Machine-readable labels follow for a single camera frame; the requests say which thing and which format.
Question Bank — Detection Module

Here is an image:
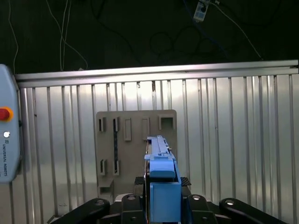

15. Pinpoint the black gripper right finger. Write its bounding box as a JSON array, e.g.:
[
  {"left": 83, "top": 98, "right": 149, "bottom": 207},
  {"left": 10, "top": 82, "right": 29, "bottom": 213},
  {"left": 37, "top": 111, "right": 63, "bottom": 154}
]
[{"left": 178, "top": 176, "right": 289, "bottom": 224}]

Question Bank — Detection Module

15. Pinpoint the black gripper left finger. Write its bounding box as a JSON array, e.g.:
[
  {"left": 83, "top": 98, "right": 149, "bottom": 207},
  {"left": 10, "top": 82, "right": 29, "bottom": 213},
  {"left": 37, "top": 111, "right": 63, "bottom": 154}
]
[{"left": 46, "top": 176, "right": 150, "bottom": 224}]

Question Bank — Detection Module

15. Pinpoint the hard disk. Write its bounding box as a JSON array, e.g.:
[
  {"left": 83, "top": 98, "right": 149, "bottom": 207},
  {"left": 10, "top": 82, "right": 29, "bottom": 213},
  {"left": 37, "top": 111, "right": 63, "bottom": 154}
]
[{"left": 143, "top": 134, "right": 183, "bottom": 223}]

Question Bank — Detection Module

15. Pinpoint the grey parts rack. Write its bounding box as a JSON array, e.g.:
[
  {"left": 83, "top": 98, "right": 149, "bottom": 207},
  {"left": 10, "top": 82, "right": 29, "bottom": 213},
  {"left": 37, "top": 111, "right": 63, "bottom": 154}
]
[{"left": 96, "top": 109, "right": 178, "bottom": 202}]

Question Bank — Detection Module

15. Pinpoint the pale blue teach pendant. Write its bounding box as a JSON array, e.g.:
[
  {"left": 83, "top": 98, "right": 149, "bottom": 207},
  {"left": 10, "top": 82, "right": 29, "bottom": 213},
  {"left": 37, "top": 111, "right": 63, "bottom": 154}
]
[{"left": 0, "top": 64, "right": 23, "bottom": 185}]

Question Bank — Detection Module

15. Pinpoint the white blue label tag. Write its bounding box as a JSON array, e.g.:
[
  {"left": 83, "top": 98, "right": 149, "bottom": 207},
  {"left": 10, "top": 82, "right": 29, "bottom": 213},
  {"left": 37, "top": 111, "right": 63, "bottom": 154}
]
[{"left": 193, "top": 0, "right": 209, "bottom": 23}]

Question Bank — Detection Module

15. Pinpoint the blue floor cable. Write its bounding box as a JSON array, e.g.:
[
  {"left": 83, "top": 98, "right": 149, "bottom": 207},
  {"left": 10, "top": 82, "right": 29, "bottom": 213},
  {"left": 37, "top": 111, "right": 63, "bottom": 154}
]
[{"left": 182, "top": 0, "right": 229, "bottom": 57}]

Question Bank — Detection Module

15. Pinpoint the white floor cable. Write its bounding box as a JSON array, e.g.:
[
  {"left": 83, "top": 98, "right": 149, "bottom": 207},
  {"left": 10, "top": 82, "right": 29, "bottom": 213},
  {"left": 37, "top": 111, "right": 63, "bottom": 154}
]
[{"left": 210, "top": 0, "right": 264, "bottom": 61}]

